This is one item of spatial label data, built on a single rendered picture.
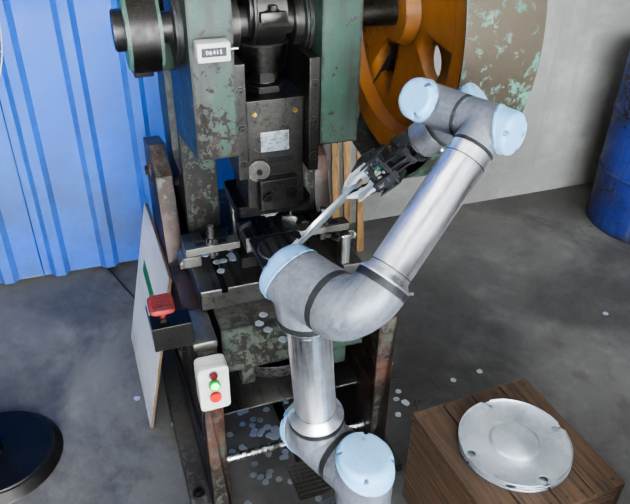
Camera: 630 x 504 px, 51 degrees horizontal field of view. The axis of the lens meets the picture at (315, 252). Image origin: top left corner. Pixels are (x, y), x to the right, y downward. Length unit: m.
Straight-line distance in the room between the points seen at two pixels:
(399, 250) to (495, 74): 0.50
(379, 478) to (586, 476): 0.69
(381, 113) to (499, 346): 1.20
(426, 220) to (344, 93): 0.60
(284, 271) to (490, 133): 0.41
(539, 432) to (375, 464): 0.67
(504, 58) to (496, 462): 0.98
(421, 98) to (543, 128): 2.57
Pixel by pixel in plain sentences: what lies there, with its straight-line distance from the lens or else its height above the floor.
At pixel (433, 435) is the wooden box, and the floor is 0.35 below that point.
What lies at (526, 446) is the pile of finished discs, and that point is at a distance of 1.87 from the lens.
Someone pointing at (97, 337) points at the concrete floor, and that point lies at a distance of 2.77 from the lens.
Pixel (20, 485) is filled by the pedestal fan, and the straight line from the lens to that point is 2.30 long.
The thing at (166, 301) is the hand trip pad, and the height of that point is 0.76.
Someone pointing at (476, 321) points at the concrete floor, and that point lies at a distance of 2.83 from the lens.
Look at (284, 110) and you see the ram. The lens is 1.62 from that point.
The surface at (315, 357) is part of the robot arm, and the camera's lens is 1.24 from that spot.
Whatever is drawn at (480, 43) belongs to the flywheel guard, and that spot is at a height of 1.36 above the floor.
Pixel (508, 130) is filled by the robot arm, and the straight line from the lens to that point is 1.12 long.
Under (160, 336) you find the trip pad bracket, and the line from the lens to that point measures 1.64.
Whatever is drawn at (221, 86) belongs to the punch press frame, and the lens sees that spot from 1.51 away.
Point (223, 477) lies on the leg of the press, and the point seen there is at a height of 0.17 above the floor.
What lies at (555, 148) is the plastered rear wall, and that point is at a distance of 3.84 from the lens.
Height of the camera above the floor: 1.72
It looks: 33 degrees down
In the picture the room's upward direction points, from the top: 1 degrees clockwise
